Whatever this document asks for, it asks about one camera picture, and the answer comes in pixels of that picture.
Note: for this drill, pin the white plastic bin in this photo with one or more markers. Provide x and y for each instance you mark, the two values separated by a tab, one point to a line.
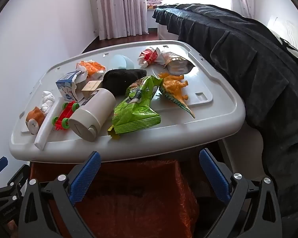
208	119

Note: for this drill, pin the orange plastic bag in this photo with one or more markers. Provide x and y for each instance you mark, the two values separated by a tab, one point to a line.
90	68

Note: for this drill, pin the silver foil bag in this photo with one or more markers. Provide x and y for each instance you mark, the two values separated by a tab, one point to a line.
176	63

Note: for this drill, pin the bed with dark blanket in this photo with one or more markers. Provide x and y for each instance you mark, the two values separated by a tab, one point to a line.
250	74

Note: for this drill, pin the red toy car green wheels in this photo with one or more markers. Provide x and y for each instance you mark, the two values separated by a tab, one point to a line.
65	115

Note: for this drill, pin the orange toy dinosaur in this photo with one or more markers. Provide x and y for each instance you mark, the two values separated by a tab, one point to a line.
176	89

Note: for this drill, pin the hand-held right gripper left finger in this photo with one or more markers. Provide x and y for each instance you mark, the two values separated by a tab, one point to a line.
85	176

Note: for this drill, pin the light blue round lid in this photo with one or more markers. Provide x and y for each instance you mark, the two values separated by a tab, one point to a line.
121	60

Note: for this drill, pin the red and white crumpled wrapper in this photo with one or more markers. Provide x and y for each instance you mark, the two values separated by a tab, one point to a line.
150	55

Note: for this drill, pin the small cardboard box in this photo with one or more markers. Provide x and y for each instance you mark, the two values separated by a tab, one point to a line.
90	89

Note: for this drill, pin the white bed frame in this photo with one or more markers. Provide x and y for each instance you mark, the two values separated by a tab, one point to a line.
165	31

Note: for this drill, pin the beige insulated bottle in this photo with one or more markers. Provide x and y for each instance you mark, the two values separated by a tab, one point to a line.
93	115

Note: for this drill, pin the white plastic bag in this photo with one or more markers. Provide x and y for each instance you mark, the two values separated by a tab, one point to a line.
47	101

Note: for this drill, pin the green snack bag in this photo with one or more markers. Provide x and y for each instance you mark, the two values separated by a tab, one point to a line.
136	106

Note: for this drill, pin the black sponge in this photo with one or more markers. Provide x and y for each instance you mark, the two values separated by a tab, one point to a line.
124	79

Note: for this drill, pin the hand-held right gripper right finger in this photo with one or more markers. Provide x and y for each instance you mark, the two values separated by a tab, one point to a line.
214	176

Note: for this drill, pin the blue and white carton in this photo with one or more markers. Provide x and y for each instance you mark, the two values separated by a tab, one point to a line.
67	86

